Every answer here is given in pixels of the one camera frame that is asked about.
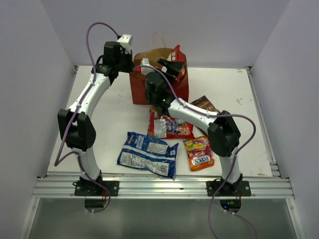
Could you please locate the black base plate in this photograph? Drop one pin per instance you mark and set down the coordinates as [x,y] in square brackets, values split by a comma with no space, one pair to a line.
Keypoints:
[214,188]
[88,188]

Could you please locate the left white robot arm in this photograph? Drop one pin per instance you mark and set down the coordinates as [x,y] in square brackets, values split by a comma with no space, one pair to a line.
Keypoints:
[76,129]

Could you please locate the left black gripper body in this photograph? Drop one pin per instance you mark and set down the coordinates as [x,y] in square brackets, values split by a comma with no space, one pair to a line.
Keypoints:
[124,62]

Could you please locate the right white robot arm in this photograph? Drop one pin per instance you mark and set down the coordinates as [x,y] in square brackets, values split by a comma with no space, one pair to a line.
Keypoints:
[221,129]

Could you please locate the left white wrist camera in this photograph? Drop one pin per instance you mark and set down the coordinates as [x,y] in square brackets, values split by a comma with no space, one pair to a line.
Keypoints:
[125,41]

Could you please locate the blue white snack bag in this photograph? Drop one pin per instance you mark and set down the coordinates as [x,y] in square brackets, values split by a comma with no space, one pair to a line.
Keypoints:
[148,153]

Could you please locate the red paper bag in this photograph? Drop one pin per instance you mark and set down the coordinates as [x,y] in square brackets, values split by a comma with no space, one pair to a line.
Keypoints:
[137,79]

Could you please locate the red white chips bag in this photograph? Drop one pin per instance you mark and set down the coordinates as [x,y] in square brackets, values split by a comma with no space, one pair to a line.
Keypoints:
[179,58]

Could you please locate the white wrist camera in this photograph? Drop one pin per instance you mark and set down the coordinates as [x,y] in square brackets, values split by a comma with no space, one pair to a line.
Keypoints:
[146,66]
[125,41]

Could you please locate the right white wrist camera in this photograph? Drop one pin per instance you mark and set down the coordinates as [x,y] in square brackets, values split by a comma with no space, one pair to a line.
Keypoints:
[146,66]

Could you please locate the red assorted candy bag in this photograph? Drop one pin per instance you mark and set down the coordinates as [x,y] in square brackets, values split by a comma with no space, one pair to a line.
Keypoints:
[164,127]

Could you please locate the orange Fox's candy bag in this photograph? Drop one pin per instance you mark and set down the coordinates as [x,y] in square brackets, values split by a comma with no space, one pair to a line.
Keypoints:
[200,155]

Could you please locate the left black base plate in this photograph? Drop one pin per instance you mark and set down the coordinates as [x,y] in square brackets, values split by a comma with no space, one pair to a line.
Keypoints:
[88,188]

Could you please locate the brown kettle chips bag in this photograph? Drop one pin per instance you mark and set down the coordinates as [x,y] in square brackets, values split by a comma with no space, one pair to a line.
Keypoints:
[204,103]

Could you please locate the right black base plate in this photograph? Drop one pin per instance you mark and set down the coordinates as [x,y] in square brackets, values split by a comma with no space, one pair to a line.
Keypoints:
[214,188]

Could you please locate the aluminium front rail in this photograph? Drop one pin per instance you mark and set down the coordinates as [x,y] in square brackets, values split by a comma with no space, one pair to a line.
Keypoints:
[154,187]

